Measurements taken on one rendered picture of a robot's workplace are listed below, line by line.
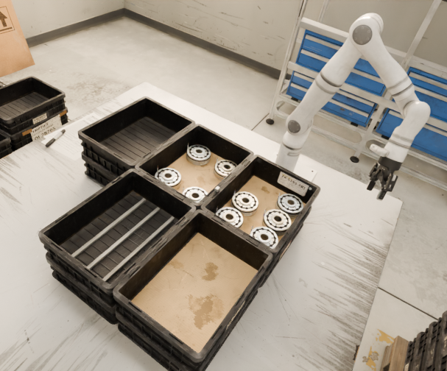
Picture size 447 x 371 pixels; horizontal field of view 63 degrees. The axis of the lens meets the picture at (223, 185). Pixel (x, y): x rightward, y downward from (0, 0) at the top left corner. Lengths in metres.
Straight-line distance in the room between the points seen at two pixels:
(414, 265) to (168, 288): 1.94
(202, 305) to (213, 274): 0.11
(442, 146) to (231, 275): 2.30
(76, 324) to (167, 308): 0.30
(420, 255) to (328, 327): 1.58
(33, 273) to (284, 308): 0.86
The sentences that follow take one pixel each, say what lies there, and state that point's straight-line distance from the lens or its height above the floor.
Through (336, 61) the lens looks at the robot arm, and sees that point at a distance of 1.38.
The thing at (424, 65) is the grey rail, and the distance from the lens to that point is 2.93.
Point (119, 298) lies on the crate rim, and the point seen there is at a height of 0.92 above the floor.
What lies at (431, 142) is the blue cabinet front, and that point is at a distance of 3.17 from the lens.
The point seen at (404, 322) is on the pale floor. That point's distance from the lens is 2.46.
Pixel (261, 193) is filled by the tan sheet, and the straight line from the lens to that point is 1.47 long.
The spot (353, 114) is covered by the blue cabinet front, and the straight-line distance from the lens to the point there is 3.16.
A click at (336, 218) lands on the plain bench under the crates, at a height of 0.70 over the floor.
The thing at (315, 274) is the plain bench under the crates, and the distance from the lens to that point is 1.46.
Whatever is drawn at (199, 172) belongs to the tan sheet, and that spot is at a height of 0.83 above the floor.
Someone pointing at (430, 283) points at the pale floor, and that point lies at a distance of 2.73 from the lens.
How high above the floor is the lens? 1.84
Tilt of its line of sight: 44 degrees down
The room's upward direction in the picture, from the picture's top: 12 degrees clockwise
